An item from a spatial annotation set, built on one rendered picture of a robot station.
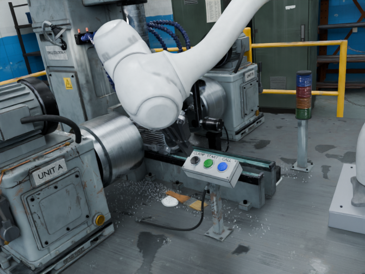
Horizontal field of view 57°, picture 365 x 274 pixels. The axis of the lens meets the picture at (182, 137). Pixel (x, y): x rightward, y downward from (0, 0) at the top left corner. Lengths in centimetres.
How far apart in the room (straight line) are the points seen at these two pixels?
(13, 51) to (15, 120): 614
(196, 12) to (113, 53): 410
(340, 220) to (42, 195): 90
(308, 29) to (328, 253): 347
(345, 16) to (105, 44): 561
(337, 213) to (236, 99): 84
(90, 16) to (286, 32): 317
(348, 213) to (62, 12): 127
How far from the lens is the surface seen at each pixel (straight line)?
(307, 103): 143
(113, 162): 119
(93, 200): 116
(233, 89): 175
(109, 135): 120
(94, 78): 154
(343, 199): 124
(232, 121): 179
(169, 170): 146
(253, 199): 126
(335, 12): 619
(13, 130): 100
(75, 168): 108
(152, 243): 117
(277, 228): 119
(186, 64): 64
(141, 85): 60
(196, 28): 483
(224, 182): 99
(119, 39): 73
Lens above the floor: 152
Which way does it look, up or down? 21 degrees down
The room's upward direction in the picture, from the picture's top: 7 degrees counter-clockwise
